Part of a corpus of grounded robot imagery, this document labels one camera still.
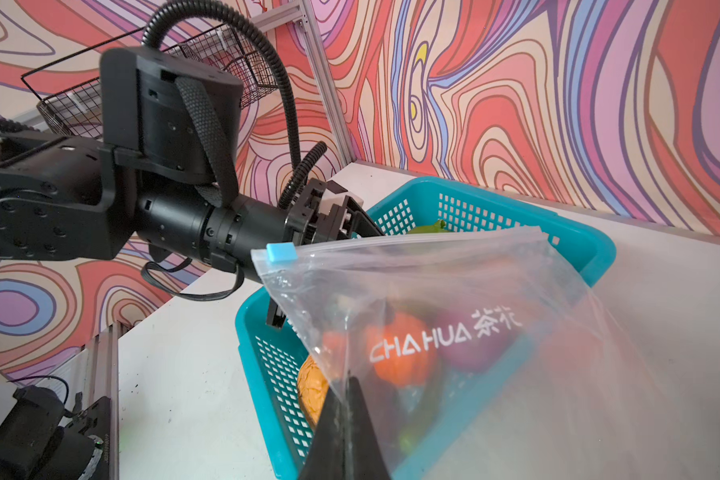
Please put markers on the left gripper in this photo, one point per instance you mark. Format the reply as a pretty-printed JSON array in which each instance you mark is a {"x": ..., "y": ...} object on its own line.
[{"x": 323, "y": 212}]

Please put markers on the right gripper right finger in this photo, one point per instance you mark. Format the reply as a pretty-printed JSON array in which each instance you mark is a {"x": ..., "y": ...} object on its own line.
[{"x": 369, "y": 402}]

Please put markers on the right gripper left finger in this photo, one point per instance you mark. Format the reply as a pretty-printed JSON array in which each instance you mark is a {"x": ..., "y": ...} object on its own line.
[{"x": 327, "y": 457}]

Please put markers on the orange pumpkin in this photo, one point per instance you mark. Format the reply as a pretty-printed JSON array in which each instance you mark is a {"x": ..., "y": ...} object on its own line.
[{"x": 400, "y": 352}]

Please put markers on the clear zip top bag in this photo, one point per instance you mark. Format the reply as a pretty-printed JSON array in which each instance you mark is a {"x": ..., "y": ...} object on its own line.
[{"x": 571, "y": 398}]

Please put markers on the purple onion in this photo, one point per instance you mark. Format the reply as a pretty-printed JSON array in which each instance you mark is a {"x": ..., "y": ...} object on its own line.
[{"x": 472, "y": 341}]

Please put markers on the teal plastic basket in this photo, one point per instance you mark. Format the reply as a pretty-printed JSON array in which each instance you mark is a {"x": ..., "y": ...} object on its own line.
[{"x": 272, "y": 353}]

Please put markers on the tan bread bun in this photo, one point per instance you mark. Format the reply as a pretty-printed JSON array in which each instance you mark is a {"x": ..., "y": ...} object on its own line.
[{"x": 313, "y": 385}]

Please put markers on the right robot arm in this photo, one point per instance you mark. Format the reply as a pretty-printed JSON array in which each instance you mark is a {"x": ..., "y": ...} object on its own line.
[{"x": 41, "y": 439}]

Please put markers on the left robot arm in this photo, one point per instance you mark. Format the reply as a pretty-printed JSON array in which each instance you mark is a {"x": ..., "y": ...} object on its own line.
[{"x": 64, "y": 198}]

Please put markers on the green chili pepper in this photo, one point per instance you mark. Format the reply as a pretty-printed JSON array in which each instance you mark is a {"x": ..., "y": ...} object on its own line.
[{"x": 439, "y": 226}]

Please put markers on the black wire basket left wall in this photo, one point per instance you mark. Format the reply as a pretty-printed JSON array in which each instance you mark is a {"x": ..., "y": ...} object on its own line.
[{"x": 76, "y": 110}]

